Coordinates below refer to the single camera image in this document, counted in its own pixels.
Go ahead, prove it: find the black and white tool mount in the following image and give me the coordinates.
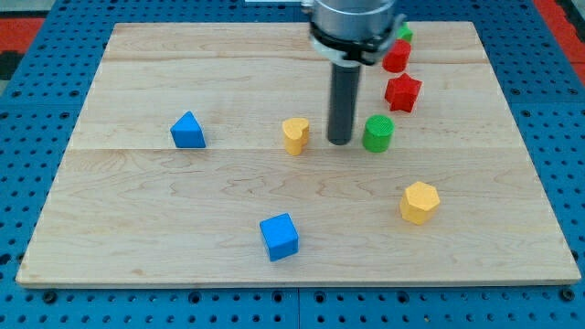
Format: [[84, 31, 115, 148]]
[[309, 14, 406, 67]]

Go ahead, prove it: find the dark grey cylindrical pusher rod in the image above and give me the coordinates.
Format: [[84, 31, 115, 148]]
[[327, 64, 361, 145]]

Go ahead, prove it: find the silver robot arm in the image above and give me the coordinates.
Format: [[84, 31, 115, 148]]
[[301, 0, 406, 145]]

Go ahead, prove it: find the green block behind arm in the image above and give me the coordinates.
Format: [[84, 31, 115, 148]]
[[397, 22, 414, 44]]

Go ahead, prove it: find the yellow heart block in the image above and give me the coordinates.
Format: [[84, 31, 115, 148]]
[[282, 117, 310, 155]]

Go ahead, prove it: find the yellow hexagon block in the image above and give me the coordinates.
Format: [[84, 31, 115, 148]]
[[399, 181, 441, 226]]

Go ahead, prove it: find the red cylinder block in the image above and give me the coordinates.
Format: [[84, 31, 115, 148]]
[[382, 39, 411, 73]]

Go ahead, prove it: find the red star block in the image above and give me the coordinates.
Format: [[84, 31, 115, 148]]
[[385, 73, 422, 113]]

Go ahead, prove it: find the green cylinder block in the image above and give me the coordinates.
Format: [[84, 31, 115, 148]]
[[362, 114, 394, 153]]

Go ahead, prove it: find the light wooden board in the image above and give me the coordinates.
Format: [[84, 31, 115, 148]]
[[16, 22, 580, 289]]

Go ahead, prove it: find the blue triangle block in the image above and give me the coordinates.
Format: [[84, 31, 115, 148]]
[[170, 111, 207, 148]]

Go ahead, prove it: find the blue cube block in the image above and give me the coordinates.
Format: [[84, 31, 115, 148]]
[[260, 213, 299, 261]]

